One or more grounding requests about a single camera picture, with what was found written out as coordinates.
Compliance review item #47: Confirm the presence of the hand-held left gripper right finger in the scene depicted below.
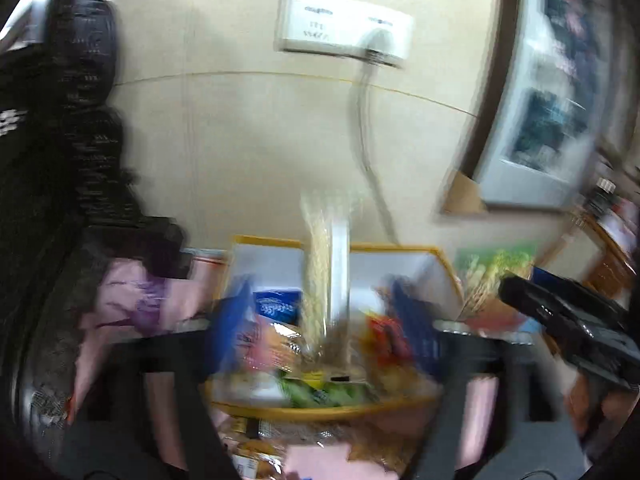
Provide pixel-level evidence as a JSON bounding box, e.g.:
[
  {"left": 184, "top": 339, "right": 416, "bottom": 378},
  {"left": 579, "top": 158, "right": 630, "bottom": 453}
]
[{"left": 387, "top": 277, "right": 591, "bottom": 480}]

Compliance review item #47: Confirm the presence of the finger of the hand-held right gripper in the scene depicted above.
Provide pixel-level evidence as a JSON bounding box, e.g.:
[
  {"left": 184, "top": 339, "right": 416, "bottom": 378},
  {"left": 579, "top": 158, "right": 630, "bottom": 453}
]
[{"left": 499, "top": 267, "right": 567, "bottom": 333}]

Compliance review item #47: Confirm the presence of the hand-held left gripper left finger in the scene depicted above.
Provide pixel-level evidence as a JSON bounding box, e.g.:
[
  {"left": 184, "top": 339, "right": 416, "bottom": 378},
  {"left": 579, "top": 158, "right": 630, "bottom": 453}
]
[{"left": 60, "top": 275, "right": 261, "bottom": 480}]

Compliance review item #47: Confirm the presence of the yellow storage box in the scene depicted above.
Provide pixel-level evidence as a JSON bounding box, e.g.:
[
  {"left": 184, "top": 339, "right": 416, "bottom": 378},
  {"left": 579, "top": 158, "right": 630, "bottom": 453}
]
[{"left": 202, "top": 235, "right": 467, "bottom": 423}]

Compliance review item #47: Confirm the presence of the clear noodle stick packet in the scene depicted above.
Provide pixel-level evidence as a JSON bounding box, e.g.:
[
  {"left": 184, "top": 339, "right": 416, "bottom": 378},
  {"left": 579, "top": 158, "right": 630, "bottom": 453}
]
[{"left": 299, "top": 191, "right": 354, "bottom": 367}]

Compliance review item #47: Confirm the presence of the pale green snack box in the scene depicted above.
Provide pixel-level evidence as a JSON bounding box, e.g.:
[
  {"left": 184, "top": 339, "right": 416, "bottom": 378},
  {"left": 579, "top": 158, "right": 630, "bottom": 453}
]
[{"left": 277, "top": 377, "right": 372, "bottom": 409}]

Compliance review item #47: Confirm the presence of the red orange snack packet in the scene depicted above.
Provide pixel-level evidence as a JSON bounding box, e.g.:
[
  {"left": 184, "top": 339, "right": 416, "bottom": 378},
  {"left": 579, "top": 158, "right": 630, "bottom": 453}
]
[{"left": 364, "top": 311, "right": 407, "bottom": 367}]

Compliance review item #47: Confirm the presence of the pink orange snack packet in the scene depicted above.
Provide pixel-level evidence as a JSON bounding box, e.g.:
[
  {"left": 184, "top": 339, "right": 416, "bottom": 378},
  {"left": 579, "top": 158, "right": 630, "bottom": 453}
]
[{"left": 239, "top": 320, "right": 302, "bottom": 377}]

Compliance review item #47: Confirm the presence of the green yellow snack packet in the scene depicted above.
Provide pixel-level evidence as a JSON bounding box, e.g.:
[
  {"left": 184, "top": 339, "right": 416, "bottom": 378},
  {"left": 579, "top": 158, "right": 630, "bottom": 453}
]
[{"left": 454, "top": 241, "right": 539, "bottom": 322}]

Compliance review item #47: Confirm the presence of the blue white snack packet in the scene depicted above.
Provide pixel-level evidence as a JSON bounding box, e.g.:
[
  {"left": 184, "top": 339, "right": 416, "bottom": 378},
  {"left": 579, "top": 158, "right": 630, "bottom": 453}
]
[{"left": 251, "top": 286, "right": 304, "bottom": 327}]

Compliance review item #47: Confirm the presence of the pink printed blanket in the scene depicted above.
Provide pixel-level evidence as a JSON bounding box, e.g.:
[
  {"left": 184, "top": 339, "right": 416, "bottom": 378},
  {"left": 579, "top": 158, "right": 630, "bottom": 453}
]
[{"left": 70, "top": 255, "right": 506, "bottom": 480}]

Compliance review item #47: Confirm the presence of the cardboard piece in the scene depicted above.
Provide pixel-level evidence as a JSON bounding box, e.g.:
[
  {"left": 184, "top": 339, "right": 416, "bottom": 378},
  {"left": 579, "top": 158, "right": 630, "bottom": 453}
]
[{"left": 439, "top": 169, "right": 489, "bottom": 217}]

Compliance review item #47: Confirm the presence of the clear bread bag purple label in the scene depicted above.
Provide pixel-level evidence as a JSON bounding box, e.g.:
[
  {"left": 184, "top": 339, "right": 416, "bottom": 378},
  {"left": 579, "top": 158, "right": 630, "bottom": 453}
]
[{"left": 220, "top": 421, "right": 421, "bottom": 480}]

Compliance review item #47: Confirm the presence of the framed picture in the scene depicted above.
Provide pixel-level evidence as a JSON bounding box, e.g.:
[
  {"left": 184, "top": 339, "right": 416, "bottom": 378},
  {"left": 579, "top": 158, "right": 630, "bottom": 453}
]
[{"left": 472, "top": 0, "right": 623, "bottom": 212}]

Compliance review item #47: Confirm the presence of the dark carved wooden furniture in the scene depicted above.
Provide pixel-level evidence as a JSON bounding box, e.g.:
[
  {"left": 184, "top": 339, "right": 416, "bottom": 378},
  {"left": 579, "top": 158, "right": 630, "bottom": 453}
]
[{"left": 0, "top": 0, "right": 191, "bottom": 441}]

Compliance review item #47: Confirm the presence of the grey power cable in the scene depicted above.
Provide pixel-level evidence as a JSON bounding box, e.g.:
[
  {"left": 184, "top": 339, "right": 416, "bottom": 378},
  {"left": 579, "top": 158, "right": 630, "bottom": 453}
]
[{"left": 349, "top": 57, "right": 402, "bottom": 247}]

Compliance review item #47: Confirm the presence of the white wall power socket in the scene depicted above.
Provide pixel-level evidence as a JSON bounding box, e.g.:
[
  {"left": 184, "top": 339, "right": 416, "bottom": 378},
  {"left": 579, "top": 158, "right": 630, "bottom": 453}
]
[{"left": 273, "top": 0, "right": 417, "bottom": 69}]

